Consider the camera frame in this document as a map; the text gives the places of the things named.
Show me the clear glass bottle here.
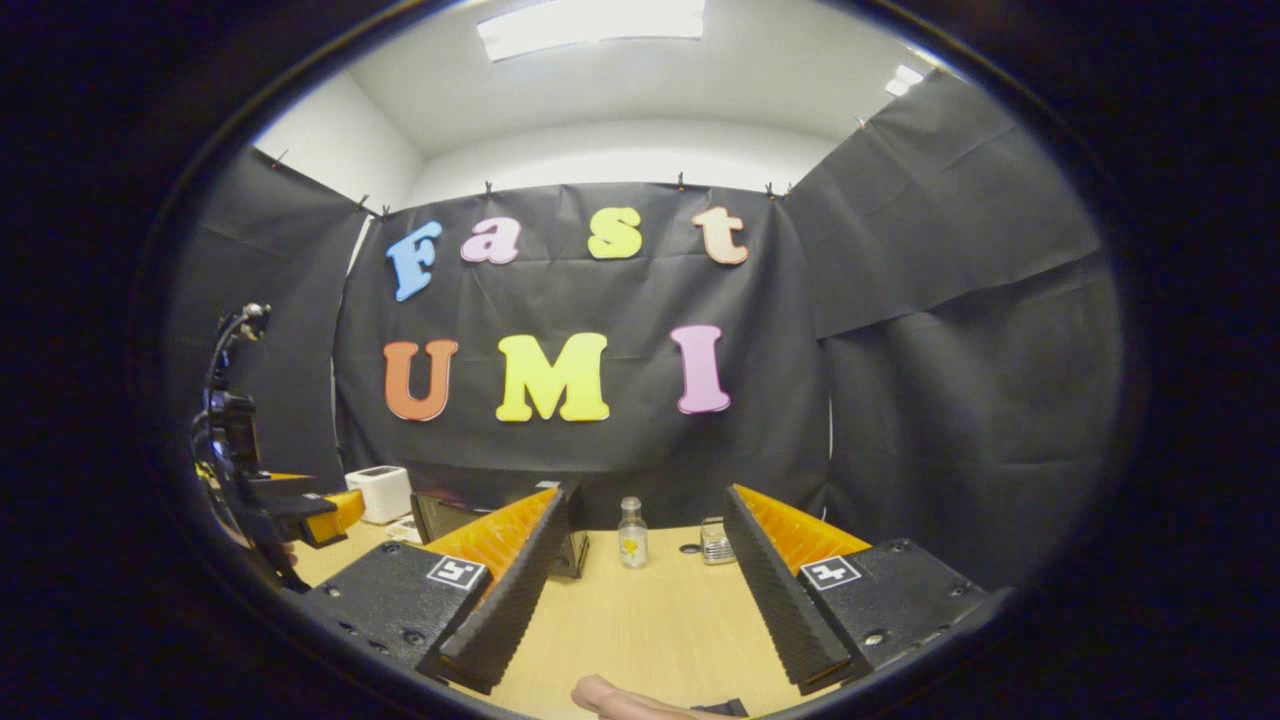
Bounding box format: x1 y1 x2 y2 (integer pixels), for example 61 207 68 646
617 497 649 569

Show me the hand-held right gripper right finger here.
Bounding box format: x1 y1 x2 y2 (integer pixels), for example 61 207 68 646
722 484 993 696

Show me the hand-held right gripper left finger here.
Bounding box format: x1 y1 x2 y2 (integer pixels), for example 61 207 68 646
305 486 573 695

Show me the white toaster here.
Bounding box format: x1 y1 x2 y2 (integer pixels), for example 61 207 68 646
345 465 413 525

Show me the black electric oven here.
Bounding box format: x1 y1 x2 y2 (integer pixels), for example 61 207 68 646
410 482 591 579

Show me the wire mesh holder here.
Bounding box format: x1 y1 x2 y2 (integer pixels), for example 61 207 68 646
700 517 738 566

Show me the black backdrop cloth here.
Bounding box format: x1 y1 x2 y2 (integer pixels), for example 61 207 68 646
165 70 1126 601

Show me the large ceiling light panel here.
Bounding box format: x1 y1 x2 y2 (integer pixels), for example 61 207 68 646
476 0 707 63

